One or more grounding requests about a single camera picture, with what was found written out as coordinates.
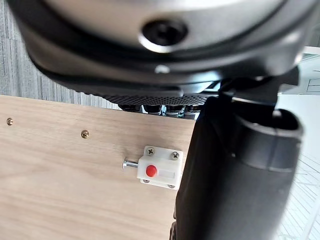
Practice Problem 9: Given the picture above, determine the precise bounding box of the light wooden cabinet door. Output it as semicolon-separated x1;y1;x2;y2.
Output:
0;94;198;240

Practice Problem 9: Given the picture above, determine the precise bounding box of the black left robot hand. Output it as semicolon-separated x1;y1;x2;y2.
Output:
5;0;320;240

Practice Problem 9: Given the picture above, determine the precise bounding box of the white latch with red button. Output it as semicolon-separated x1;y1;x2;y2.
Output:
122;145;184;191

